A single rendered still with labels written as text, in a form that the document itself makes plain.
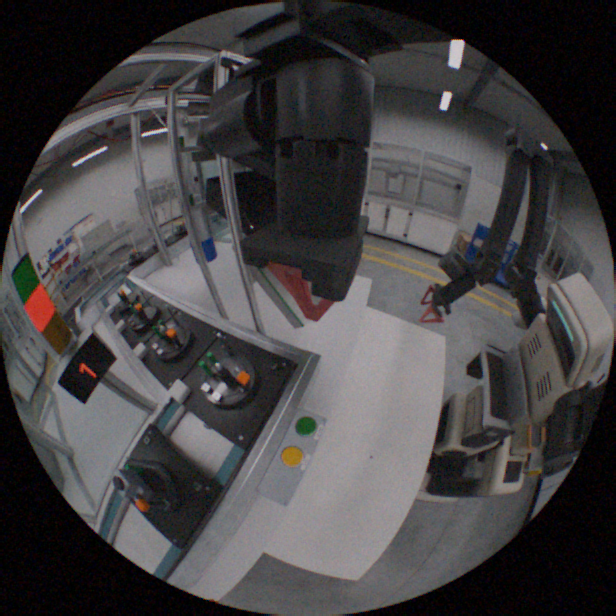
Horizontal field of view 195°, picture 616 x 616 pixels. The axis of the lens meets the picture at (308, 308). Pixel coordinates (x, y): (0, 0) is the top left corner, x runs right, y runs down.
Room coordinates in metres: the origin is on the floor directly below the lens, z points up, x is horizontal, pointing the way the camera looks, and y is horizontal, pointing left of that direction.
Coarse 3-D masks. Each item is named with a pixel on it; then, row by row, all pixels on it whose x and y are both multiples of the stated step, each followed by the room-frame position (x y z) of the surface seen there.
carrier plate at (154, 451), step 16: (144, 432) -0.02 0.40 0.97; (160, 432) -0.01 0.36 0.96; (144, 448) -0.07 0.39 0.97; (160, 448) -0.05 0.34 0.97; (176, 448) -0.03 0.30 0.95; (176, 464) -0.07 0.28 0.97; (192, 464) -0.05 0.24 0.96; (192, 480) -0.09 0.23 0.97; (208, 480) -0.08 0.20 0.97; (192, 496) -0.13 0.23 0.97; (208, 496) -0.11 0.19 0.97; (144, 512) -0.25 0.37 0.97; (176, 512) -0.19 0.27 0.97; (192, 512) -0.17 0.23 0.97; (160, 528) -0.27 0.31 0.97; (176, 528) -0.24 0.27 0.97; (192, 528) -0.21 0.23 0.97; (176, 544) -0.29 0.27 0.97
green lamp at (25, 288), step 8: (24, 264) 0.04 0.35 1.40; (32, 264) 0.06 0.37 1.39; (16, 272) 0.02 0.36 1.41; (24, 272) 0.03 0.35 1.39; (32, 272) 0.05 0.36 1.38; (16, 280) 0.02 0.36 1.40; (24, 280) 0.03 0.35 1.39; (32, 280) 0.04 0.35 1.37; (16, 288) 0.01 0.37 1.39; (24, 288) 0.02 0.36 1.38; (32, 288) 0.04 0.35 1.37; (24, 296) 0.02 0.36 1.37; (24, 304) 0.01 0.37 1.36
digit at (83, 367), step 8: (80, 352) 0.04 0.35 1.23; (80, 360) 0.03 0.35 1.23; (88, 360) 0.04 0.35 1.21; (72, 368) 0.01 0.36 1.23; (80, 368) 0.02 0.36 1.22; (88, 368) 0.03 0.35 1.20; (96, 368) 0.04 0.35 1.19; (80, 376) 0.01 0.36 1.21; (88, 376) 0.02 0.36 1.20; (96, 376) 0.03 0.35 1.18; (88, 384) 0.01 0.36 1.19
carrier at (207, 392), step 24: (216, 360) 0.19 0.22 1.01; (240, 360) 0.21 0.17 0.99; (264, 360) 0.22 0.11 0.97; (288, 360) 0.23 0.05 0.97; (192, 384) 0.14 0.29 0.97; (216, 384) 0.14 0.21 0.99; (264, 384) 0.16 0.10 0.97; (192, 408) 0.08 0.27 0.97; (216, 408) 0.09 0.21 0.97; (240, 408) 0.10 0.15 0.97; (264, 408) 0.10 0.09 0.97; (240, 432) 0.04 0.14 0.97
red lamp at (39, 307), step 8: (40, 288) 0.05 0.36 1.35; (32, 296) 0.03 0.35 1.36; (40, 296) 0.04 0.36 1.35; (32, 304) 0.02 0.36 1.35; (40, 304) 0.04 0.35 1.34; (48, 304) 0.05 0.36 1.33; (32, 312) 0.02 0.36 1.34; (40, 312) 0.03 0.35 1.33; (48, 312) 0.04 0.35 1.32; (32, 320) 0.01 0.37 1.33; (40, 320) 0.02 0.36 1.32; (48, 320) 0.03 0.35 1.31; (40, 328) 0.01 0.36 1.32
